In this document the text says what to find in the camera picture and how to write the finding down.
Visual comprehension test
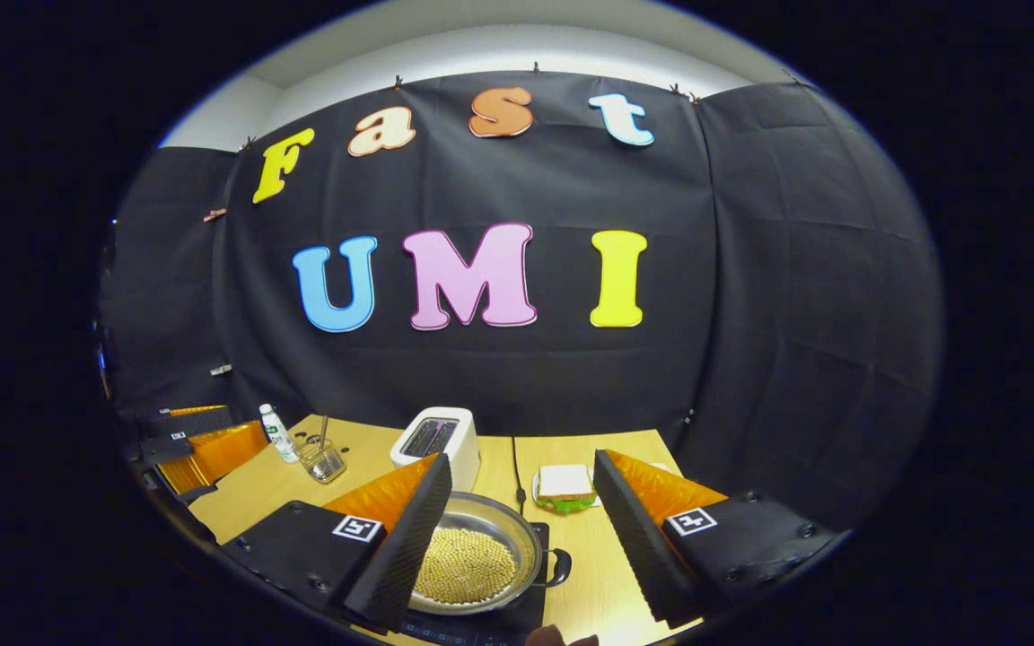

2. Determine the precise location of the sandwich on white plate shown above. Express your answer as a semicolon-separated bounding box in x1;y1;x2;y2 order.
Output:
530;463;604;515

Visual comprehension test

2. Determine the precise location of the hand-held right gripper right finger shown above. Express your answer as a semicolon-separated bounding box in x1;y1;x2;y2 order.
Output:
593;449;841;626

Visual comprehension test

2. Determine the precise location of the wire mesh utensil holder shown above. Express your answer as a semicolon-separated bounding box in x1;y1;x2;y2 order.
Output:
297;438;347;485

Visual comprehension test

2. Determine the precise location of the white drink bottle green label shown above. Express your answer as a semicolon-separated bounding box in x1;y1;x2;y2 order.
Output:
258;403;300;464

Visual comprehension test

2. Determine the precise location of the pile of soybeans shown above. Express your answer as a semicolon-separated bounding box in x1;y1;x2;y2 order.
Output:
414;528;518;605

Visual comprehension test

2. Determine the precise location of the steel pot with black handles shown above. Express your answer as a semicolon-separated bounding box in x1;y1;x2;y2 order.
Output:
407;492;572;617

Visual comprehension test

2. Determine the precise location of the black induction cooktop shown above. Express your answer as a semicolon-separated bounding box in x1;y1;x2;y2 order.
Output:
391;520;554;646

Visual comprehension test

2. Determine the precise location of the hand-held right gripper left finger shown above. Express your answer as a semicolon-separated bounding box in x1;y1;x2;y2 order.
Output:
223;453;453;633

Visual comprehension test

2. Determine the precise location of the white toaster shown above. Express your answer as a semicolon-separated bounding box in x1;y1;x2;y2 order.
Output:
390;406;482;493

